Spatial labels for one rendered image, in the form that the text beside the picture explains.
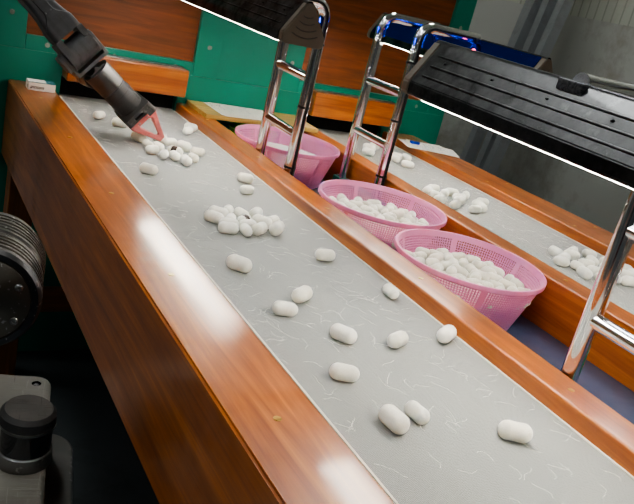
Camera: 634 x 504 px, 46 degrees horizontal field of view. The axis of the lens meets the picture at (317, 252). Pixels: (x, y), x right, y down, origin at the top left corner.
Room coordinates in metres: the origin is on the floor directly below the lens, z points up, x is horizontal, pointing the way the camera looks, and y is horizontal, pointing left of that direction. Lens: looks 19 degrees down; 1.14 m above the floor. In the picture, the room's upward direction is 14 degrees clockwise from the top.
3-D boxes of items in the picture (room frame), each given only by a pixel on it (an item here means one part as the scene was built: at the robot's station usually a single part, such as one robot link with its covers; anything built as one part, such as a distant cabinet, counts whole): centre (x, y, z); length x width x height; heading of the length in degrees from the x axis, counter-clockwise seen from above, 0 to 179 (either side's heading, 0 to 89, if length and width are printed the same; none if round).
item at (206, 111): (2.02, 0.26, 0.77); 0.33 x 0.15 x 0.01; 123
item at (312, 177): (1.84, 0.14, 0.72); 0.27 x 0.27 x 0.10
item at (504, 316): (1.24, -0.26, 0.72); 0.27 x 0.27 x 0.10
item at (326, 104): (2.25, 0.00, 0.83); 0.30 x 0.06 x 0.07; 123
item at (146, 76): (1.88, 0.57, 0.83); 0.30 x 0.06 x 0.07; 123
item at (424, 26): (1.80, -0.13, 0.90); 0.20 x 0.19 x 0.45; 33
